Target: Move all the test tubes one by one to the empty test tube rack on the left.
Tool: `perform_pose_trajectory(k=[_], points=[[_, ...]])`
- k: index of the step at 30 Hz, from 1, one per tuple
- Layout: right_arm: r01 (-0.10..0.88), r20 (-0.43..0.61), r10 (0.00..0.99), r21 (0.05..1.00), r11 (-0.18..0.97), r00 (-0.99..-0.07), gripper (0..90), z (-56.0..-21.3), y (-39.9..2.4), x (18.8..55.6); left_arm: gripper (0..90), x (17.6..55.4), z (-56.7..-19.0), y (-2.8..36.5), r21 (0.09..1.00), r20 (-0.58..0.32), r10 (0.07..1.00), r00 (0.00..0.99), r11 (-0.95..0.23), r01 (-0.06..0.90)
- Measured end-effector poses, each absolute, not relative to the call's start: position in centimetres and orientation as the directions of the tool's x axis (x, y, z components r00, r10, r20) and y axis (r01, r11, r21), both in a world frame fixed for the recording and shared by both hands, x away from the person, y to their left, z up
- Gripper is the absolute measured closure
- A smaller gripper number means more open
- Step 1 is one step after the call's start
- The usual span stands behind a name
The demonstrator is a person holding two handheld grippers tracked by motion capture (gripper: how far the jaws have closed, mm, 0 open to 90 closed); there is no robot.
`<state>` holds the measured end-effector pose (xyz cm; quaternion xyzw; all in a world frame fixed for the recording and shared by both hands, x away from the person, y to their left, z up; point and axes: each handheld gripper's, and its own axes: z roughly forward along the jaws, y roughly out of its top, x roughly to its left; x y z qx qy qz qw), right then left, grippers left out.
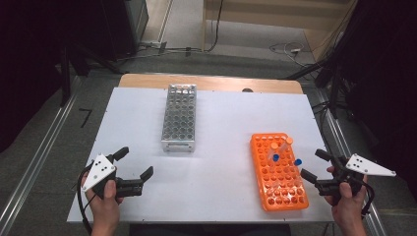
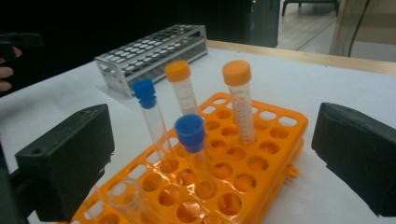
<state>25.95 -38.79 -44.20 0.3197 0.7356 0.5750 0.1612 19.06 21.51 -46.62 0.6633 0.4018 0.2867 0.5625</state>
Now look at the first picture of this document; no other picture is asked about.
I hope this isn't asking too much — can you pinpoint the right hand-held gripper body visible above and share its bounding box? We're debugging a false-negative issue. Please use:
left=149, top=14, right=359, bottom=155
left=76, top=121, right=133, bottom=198
left=314, top=152, right=397, bottom=207

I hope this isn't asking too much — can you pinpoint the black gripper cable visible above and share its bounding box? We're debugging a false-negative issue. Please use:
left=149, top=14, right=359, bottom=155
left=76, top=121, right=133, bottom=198
left=358, top=178, right=376, bottom=218
left=76, top=161, right=99, bottom=236

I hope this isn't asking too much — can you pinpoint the person's left hand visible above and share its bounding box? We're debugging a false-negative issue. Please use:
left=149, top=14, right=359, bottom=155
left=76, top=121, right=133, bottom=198
left=81, top=171, right=124, bottom=219

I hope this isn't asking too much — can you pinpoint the metal floor rail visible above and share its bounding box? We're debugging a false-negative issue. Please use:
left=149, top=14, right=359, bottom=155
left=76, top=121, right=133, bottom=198
left=314, top=88, right=388, bottom=236
left=0, top=75, right=83, bottom=236

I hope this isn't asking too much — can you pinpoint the wooden table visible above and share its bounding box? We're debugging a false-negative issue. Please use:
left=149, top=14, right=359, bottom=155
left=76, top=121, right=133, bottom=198
left=117, top=73, right=304, bottom=95

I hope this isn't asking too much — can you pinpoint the floor cable bundle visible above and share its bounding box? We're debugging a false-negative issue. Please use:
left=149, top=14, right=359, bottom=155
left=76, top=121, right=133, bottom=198
left=137, top=40, right=205, bottom=59

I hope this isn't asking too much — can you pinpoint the black curtain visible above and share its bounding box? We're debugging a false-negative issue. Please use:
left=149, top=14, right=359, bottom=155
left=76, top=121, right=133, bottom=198
left=0, top=0, right=132, bottom=151
left=328, top=0, right=417, bottom=188

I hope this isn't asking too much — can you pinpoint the black metal stand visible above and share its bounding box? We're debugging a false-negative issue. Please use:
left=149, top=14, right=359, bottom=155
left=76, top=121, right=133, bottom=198
left=59, top=47, right=72, bottom=108
left=328, top=63, right=340, bottom=120

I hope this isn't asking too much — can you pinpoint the orange-capped clear test tube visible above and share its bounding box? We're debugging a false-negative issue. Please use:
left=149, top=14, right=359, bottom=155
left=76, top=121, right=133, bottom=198
left=276, top=136, right=294, bottom=156
left=268, top=142, right=279, bottom=161

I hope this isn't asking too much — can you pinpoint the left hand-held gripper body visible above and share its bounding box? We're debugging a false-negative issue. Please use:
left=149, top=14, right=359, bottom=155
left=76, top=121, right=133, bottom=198
left=81, top=152, right=146, bottom=200

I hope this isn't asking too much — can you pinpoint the silver metal tube rack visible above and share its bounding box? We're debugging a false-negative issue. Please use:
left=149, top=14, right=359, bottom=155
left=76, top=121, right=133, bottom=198
left=160, top=83, right=198, bottom=153

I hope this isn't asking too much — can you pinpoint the person's right hand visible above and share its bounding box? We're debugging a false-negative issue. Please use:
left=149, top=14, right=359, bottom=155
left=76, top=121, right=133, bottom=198
left=327, top=165, right=370, bottom=219

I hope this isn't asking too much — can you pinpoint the white board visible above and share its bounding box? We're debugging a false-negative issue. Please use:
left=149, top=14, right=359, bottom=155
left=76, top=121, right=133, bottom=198
left=66, top=87, right=335, bottom=224

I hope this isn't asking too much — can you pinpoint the orange plastic tube rack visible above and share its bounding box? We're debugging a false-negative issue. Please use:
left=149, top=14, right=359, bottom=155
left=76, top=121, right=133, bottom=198
left=250, top=132, right=310, bottom=212

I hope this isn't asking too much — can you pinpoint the dark grey cabinet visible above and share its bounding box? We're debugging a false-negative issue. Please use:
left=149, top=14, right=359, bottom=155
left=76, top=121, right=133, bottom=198
left=123, top=0, right=149, bottom=52

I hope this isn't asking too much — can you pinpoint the metal floor strip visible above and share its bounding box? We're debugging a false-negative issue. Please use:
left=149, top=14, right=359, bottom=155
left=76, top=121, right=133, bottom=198
left=157, top=0, right=175, bottom=43

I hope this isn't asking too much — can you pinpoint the black hanging cable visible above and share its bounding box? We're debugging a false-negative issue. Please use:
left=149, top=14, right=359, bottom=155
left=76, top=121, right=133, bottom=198
left=205, top=0, right=224, bottom=53

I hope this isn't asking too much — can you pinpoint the white cable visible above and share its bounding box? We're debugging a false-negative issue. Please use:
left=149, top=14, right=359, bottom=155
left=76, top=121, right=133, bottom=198
left=268, top=41, right=308, bottom=67

